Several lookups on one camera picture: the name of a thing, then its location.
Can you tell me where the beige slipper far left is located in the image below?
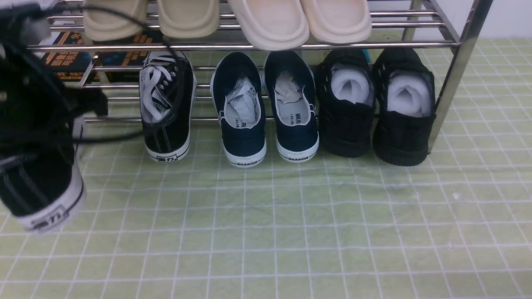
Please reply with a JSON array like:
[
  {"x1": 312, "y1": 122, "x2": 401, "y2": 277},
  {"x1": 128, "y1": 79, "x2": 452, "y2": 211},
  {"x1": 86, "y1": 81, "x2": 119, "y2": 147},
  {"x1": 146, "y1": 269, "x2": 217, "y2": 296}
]
[{"x1": 83, "y1": 0, "x2": 148, "y2": 42}]

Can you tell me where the black knit shoe right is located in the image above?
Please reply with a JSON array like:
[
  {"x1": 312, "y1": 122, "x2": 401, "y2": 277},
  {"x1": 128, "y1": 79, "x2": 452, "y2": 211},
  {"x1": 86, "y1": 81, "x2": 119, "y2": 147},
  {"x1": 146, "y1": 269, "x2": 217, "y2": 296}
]
[{"x1": 371, "y1": 48, "x2": 436, "y2": 167}]

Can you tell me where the black knit shoe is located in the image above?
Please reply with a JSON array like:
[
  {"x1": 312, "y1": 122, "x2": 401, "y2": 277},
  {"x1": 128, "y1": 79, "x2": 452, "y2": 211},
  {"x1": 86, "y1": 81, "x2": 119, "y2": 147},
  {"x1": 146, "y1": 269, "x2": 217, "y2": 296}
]
[
  {"x1": 371, "y1": 48, "x2": 436, "y2": 167},
  {"x1": 314, "y1": 49, "x2": 376, "y2": 158}
]

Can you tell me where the green checked tablecloth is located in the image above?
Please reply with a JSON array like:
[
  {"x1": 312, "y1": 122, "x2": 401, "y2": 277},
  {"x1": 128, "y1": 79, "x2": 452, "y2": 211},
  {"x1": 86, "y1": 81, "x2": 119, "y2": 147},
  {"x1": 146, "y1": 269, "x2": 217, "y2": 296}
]
[{"x1": 1, "y1": 39, "x2": 531, "y2": 299}]

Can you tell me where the cream slipper far right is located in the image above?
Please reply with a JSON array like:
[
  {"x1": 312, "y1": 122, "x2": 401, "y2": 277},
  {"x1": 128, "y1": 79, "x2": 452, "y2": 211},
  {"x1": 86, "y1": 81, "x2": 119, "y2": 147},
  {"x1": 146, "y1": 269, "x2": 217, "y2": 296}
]
[{"x1": 300, "y1": 0, "x2": 372, "y2": 45}]

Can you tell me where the beige slipper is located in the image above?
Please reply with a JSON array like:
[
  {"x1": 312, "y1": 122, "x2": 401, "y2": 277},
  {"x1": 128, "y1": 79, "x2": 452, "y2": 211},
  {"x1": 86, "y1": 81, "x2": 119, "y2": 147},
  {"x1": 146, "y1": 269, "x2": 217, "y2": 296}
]
[
  {"x1": 157, "y1": 0, "x2": 220, "y2": 39},
  {"x1": 83, "y1": 0, "x2": 148, "y2": 42}
]

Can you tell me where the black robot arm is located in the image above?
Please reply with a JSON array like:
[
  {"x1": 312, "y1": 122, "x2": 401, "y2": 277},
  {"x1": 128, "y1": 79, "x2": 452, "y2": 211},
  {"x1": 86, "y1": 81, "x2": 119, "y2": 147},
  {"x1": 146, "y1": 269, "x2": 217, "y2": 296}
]
[{"x1": 0, "y1": 3, "x2": 108, "y2": 172}]

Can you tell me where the black knit shoe left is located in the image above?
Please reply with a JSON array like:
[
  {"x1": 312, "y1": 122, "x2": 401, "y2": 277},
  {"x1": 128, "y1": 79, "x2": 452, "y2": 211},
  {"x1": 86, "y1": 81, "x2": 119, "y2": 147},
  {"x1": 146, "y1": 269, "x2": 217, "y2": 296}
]
[{"x1": 314, "y1": 49, "x2": 376, "y2": 158}]

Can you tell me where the navy slip-on shoe right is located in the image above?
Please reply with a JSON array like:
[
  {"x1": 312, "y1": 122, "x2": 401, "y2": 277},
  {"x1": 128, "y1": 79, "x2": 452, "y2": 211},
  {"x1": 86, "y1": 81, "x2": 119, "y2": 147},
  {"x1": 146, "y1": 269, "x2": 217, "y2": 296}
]
[{"x1": 262, "y1": 50, "x2": 320, "y2": 163}]

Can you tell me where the black orange book box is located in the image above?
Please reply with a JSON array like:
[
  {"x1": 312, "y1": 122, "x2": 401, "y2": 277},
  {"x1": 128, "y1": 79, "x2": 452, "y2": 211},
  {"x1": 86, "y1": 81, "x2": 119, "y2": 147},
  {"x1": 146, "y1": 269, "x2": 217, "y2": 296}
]
[{"x1": 41, "y1": 32, "x2": 163, "y2": 83}]

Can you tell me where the cream slipper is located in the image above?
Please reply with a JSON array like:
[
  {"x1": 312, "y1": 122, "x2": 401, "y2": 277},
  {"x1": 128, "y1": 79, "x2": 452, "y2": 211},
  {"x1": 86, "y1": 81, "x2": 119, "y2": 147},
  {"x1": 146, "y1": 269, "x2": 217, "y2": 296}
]
[
  {"x1": 300, "y1": 0, "x2": 372, "y2": 45},
  {"x1": 228, "y1": 0, "x2": 310, "y2": 51}
]

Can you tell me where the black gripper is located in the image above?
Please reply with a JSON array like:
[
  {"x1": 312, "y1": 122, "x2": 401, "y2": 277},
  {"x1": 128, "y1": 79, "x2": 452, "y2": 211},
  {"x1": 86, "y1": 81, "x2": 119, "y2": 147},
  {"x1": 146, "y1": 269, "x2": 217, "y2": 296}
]
[{"x1": 1, "y1": 50, "x2": 108, "y2": 167}]

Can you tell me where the silver metal shoe rack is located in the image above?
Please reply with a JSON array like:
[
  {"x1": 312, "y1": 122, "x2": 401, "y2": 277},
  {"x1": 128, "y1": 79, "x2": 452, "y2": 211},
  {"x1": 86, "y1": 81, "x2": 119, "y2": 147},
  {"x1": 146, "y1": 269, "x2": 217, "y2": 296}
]
[{"x1": 28, "y1": 0, "x2": 493, "y2": 152}]

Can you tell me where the navy slip-on shoe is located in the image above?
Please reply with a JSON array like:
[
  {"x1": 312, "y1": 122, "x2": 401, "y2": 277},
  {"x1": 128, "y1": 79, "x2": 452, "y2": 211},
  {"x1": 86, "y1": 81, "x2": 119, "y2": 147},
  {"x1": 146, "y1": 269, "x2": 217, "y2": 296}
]
[
  {"x1": 210, "y1": 52, "x2": 267, "y2": 168},
  {"x1": 262, "y1": 50, "x2": 320, "y2": 163}
]

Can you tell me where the black canvas sneaker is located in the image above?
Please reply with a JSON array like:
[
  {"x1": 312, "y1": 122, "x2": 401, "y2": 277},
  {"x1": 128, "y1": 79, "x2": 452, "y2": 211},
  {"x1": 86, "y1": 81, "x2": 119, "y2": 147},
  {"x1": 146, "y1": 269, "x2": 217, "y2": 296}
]
[
  {"x1": 0, "y1": 116, "x2": 87, "y2": 233},
  {"x1": 139, "y1": 51, "x2": 197, "y2": 163}
]

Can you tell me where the navy slip-on shoe left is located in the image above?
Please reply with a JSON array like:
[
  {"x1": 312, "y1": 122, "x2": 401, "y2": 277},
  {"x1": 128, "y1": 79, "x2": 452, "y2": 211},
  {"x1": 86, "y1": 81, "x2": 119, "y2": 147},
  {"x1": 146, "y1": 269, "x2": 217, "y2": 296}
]
[{"x1": 210, "y1": 52, "x2": 267, "y2": 168}]

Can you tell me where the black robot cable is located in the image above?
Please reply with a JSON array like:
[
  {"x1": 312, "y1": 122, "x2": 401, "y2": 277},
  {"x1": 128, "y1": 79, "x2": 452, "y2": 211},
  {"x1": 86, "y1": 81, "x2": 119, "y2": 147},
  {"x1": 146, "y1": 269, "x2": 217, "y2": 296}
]
[{"x1": 25, "y1": 4, "x2": 187, "y2": 144}]

